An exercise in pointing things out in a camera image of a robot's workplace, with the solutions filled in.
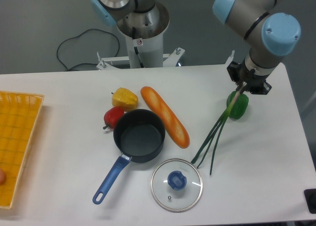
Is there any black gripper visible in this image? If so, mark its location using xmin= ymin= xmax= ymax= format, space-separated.
xmin=227 ymin=61 xmax=272 ymax=95

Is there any green onion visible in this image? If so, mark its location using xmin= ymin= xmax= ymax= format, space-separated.
xmin=191 ymin=90 xmax=243 ymax=175

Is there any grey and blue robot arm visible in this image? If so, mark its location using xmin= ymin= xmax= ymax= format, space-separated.
xmin=91 ymin=0 xmax=301 ymax=95

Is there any green bell pepper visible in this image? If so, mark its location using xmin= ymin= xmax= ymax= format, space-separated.
xmin=229 ymin=93 xmax=249 ymax=120

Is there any orange baguette bread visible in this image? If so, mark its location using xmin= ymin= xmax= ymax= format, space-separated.
xmin=140 ymin=86 xmax=190 ymax=149

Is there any black object at table edge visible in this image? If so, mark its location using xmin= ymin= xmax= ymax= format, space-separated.
xmin=304 ymin=188 xmax=316 ymax=214

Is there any glass lid with blue knob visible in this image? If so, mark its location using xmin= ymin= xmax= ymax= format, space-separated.
xmin=150 ymin=158 xmax=203 ymax=213

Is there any yellow bell pepper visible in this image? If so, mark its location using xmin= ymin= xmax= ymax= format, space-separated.
xmin=112 ymin=88 xmax=138 ymax=112

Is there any red bell pepper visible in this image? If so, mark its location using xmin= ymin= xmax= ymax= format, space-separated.
xmin=103 ymin=106 xmax=124 ymax=130

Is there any yellow woven basket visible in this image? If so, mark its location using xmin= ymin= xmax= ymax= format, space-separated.
xmin=0 ymin=91 xmax=44 ymax=209

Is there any white metal base frame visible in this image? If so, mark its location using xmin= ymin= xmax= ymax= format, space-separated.
xmin=95 ymin=47 xmax=236 ymax=70

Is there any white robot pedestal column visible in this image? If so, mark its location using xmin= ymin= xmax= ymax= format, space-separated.
xmin=117 ymin=2 xmax=169 ymax=68

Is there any dark saucepan with blue handle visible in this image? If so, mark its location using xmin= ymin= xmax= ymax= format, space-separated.
xmin=92 ymin=109 xmax=166 ymax=205

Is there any black cable on floor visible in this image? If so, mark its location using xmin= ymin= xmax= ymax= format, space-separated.
xmin=56 ymin=28 xmax=120 ymax=72

